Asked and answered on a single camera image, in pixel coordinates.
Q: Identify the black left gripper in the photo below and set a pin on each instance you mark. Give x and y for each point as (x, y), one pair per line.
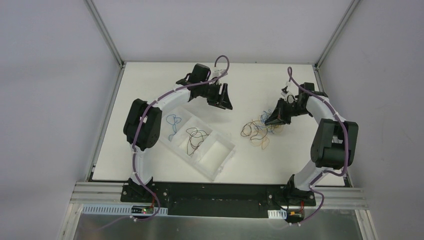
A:
(216, 92)

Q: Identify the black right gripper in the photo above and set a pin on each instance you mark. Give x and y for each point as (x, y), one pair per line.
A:
(288, 110)

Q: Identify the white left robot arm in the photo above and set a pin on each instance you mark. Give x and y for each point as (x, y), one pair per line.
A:
(143, 123)

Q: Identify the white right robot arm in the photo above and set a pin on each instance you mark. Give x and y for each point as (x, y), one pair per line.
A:
(333, 147)

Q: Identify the white foam compartment tray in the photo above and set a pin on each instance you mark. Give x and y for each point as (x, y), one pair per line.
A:
(204, 148)

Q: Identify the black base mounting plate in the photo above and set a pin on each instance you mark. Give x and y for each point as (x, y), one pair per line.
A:
(212, 199)

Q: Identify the aluminium frame rail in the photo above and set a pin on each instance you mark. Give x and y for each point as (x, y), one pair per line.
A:
(104, 197)

